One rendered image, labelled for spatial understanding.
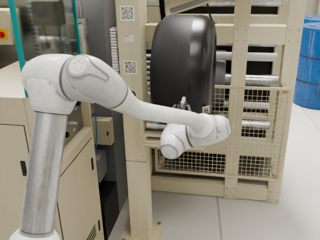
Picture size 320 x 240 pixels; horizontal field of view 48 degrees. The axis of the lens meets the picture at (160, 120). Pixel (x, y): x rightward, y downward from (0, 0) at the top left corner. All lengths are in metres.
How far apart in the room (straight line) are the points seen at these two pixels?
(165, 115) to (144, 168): 1.07
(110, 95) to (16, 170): 0.81
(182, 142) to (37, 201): 0.60
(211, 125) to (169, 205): 1.61
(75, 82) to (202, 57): 0.91
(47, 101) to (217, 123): 0.65
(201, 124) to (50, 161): 0.55
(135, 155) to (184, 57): 0.76
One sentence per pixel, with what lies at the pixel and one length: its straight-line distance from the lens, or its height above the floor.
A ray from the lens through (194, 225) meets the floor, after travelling 2.74.
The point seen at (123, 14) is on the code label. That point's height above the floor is 1.50.
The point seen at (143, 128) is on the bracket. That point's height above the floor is 0.90.
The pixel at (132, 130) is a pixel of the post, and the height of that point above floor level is 0.83.
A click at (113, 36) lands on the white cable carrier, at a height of 1.38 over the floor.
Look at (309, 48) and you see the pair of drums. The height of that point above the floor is 0.75.
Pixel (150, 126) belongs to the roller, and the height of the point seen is 0.90.
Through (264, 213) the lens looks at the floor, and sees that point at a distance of 2.92.
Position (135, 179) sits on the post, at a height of 0.49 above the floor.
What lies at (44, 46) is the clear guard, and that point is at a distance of 1.64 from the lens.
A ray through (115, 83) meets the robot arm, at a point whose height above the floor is 1.44.
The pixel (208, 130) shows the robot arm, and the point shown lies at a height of 1.17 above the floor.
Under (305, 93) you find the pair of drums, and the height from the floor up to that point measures 0.19.
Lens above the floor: 1.76
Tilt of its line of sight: 24 degrees down
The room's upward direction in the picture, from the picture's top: 1 degrees counter-clockwise
